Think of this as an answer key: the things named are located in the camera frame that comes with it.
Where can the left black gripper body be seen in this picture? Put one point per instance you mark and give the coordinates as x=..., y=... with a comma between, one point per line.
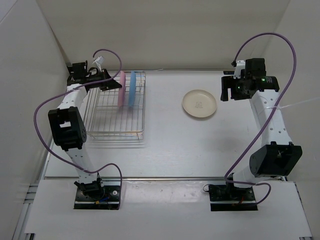
x=99, y=76

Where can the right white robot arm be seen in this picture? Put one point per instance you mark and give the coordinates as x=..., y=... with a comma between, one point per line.
x=255, y=66

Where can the blue plate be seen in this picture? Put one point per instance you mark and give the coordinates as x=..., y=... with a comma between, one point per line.
x=132, y=89

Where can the cream plate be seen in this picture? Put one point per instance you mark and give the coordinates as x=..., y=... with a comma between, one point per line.
x=199, y=104

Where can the pink plate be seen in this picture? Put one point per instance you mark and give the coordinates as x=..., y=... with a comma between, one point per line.
x=122, y=90

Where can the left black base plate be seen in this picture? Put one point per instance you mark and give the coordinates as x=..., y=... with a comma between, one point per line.
x=98, y=195

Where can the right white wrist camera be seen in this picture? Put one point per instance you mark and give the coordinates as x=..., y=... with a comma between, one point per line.
x=239, y=66

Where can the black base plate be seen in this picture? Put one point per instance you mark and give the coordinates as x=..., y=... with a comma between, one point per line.
x=226, y=197
x=98, y=195

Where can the metal wire dish rack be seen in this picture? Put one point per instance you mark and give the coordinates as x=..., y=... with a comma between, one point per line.
x=104, y=120

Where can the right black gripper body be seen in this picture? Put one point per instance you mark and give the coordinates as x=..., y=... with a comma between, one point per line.
x=238, y=93

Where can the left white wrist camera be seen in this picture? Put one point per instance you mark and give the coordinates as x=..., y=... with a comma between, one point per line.
x=98, y=62

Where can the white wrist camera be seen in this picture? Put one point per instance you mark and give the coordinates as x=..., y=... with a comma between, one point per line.
x=98, y=62
x=239, y=66

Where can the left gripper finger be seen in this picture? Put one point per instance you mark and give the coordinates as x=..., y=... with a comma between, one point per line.
x=105, y=74
x=112, y=85

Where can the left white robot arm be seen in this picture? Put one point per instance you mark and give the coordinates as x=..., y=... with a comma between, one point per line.
x=69, y=131

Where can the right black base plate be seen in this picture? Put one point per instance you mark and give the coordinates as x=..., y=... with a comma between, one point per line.
x=226, y=197

